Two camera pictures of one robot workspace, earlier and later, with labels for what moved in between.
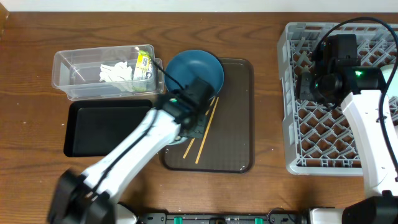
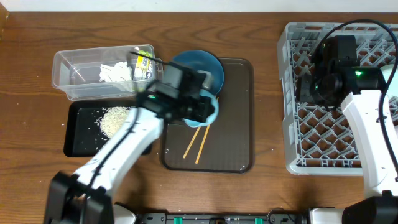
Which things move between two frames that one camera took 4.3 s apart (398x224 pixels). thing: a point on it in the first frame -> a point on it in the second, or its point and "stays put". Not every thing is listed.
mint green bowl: (392, 91) stays put
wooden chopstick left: (193, 139) stays put
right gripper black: (303, 91) stays put
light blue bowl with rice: (177, 140) -> (212, 118)
